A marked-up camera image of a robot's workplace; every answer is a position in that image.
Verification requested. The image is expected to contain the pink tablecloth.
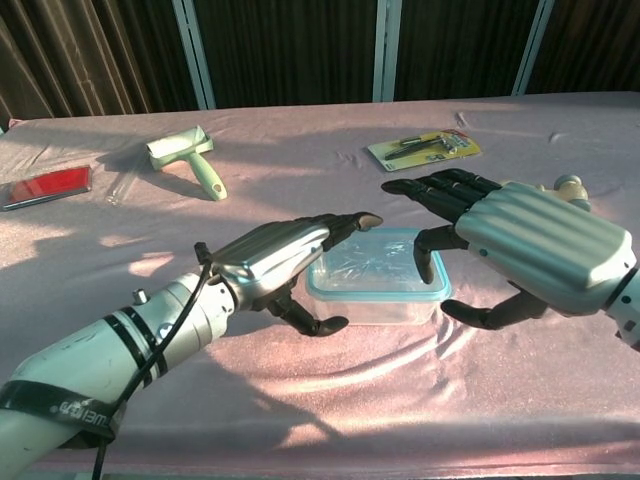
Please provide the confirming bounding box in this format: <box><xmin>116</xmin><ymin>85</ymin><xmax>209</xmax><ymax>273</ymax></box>
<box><xmin>0</xmin><ymin>92</ymin><xmax>640</xmax><ymax>476</ymax></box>

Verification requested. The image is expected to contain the red flat rectangular plate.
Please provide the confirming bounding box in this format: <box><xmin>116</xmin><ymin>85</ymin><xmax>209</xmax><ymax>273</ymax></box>
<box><xmin>1</xmin><ymin>165</ymin><xmax>94</xmax><ymax>212</ymax></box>

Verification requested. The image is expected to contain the yellow blister pack with tools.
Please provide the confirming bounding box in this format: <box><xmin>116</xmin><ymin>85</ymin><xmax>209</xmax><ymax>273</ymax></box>
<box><xmin>367</xmin><ymin>128</ymin><xmax>483</xmax><ymax>173</ymax></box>

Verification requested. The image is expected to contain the blue rimmed clear container lid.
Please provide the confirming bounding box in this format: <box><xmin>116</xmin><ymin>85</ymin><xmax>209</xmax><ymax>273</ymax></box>
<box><xmin>305</xmin><ymin>228</ymin><xmax>452</xmax><ymax>304</ymax></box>

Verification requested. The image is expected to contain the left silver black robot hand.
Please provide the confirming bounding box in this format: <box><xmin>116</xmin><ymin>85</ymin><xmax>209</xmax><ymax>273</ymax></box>
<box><xmin>209</xmin><ymin>211</ymin><xmax>385</xmax><ymax>337</ymax></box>

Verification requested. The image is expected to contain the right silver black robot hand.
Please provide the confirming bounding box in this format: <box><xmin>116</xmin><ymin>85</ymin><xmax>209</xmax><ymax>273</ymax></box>
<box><xmin>380</xmin><ymin>168</ymin><xmax>633</xmax><ymax>332</ymax></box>

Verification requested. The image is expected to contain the clear plastic tube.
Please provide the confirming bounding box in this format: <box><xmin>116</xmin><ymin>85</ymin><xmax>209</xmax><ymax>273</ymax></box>
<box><xmin>106</xmin><ymin>167</ymin><xmax>137</xmax><ymax>207</ymax></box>

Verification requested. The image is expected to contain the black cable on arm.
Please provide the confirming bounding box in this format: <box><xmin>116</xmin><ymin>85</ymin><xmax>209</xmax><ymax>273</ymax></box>
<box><xmin>91</xmin><ymin>241</ymin><xmax>214</xmax><ymax>480</ymax></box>

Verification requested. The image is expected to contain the green lint roller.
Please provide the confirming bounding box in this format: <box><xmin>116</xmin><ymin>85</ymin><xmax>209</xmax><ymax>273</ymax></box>
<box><xmin>145</xmin><ymin>124</ymin><xmax>229</xmax><ymax>203</ymax></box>

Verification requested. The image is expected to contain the brown pleated curtain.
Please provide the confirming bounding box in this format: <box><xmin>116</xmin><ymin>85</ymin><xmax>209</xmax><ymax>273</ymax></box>
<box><xmin>0</xmin><ymin>0</ymin><xmax>197</xmax><ymax>127</ymax></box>

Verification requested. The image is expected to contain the light blue metal post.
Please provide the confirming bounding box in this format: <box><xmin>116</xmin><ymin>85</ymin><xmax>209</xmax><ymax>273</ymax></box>
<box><xmin>171</xmin><ymin>0</ymin><xmax>217</xmax><ymax>111</ymax></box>
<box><xmin>511</xmin><ymin>0</ymin><xmax>557</xmax><ymax>97</ymax></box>
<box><xmin>372</xmin><ymin>0</ymin><xmax>404</xmax><ymax>104</ymax></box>

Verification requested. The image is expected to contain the clear plastic container base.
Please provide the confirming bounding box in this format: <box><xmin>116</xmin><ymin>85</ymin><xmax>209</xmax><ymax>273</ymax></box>
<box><xmin>312</xmin><ymin>279</ymin><xmax>447</xmax><ymax>327</ymax></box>

